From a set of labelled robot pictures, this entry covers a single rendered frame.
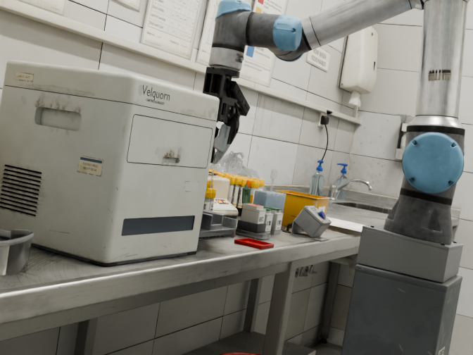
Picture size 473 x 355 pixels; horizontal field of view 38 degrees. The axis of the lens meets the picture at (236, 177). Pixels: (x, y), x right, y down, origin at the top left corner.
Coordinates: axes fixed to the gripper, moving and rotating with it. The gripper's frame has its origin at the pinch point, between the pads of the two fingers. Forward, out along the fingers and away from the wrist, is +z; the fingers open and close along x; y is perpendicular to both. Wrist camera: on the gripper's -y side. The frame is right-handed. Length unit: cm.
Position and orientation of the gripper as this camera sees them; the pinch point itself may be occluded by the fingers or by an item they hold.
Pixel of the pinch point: (215, 158)
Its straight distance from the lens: 156.2
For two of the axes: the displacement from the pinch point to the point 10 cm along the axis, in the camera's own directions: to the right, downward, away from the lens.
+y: -4.5, -0.3, -8.9
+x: 8.8, 1.6, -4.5
